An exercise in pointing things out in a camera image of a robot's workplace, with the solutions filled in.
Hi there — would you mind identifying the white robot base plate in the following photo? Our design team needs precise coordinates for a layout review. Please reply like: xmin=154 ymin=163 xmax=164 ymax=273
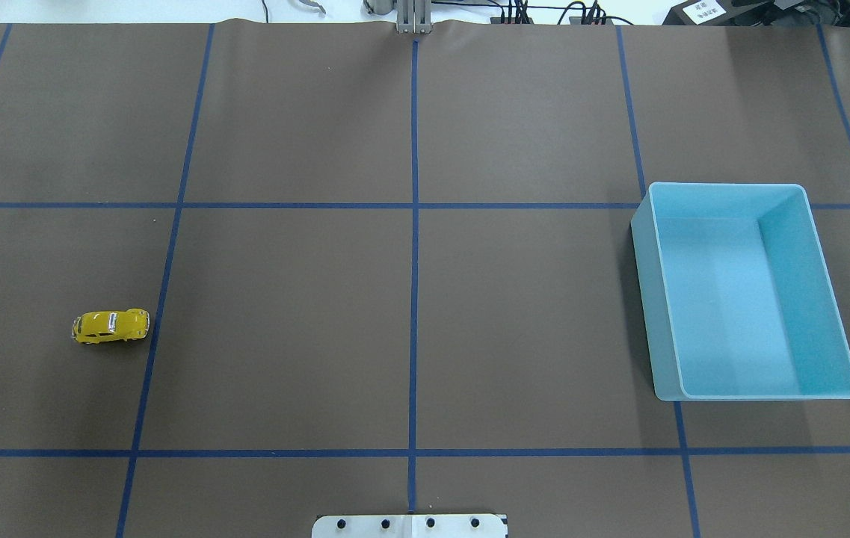
xmin=311 ymin=513 xmax=509 ymax=537

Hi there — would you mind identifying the light blue plastic bin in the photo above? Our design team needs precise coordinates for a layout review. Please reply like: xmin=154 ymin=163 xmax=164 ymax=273
xmin=630 ymin=182 xmax=850 ymax=402

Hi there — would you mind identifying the yellow beetle toy car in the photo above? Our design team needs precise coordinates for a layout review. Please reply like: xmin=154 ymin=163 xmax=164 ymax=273
xmin=70 ymin=309 xmax=151 ymax=344

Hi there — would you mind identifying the aluminium frame post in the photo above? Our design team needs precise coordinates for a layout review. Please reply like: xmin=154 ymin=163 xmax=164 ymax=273
xmin=393 ymin=0 xmax=434 ymax=34

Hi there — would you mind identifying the black box with label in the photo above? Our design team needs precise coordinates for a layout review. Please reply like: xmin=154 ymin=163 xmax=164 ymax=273
xmin=662 ymin=1 xmax=772 ymax=26

